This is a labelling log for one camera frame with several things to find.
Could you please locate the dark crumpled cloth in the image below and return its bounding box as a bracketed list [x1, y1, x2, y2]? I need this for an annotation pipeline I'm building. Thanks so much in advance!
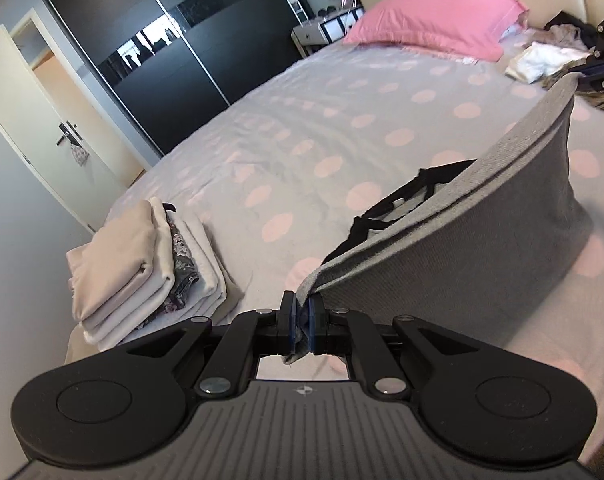
[544, 10, 604, 47]

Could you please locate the pink pillow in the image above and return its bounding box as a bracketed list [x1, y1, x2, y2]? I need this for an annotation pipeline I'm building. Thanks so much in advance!
[342, 0, 530, 63]

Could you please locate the beige folded garment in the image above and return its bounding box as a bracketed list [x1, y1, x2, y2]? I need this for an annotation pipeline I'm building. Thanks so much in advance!
[66, 200, 176, 322]

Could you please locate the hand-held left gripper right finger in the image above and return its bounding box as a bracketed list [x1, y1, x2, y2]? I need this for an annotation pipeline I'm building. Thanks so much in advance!
[302, 294, 478, 398]

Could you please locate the beige crumpled cloth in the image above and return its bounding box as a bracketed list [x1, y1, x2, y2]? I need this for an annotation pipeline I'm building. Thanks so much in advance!
[522, 25, 584, 54]

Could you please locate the black strappy garment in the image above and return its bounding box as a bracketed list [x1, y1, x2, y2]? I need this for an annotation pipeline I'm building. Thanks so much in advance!
[332, 159, 477, 263]

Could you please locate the polka dot bed sheet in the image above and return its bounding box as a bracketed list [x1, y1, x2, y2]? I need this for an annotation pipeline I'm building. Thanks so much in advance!
[64, 35, 604, 466]

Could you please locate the grey garment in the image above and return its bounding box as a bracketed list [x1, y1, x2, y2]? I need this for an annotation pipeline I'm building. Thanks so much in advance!
[282, 72, 604, 366]

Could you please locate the white crumpled cloth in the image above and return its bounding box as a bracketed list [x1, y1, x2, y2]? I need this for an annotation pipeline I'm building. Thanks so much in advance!
[504, 42, 592, 84]

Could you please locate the white room door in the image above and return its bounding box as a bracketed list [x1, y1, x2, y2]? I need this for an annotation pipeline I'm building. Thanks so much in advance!
[0, 25, 148, 235]

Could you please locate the metal door handle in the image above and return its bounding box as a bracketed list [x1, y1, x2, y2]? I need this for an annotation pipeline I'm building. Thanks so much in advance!
[56, 121, 81, 147]

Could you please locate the black sliding door wardrobe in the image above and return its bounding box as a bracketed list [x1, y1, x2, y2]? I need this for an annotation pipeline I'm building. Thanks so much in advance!
[41, 0, 303, 158]

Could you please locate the white nightstand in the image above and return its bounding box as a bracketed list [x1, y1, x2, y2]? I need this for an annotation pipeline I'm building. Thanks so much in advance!
[291, 7, 365, 58]

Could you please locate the floral folded garment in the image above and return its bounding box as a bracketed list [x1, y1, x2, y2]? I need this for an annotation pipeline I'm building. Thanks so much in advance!
[154, 209, 204, 317]

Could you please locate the cream folded garment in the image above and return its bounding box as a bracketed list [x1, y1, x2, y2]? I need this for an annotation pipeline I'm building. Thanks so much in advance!
[81, 272, 179, 352]

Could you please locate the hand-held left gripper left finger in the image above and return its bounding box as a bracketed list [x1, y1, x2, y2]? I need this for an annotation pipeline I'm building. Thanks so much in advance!
[126, 291, 299, 401]

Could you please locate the white folded garment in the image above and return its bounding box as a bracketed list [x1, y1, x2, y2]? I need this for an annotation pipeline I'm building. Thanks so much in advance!
[181, 214, 229, 322]

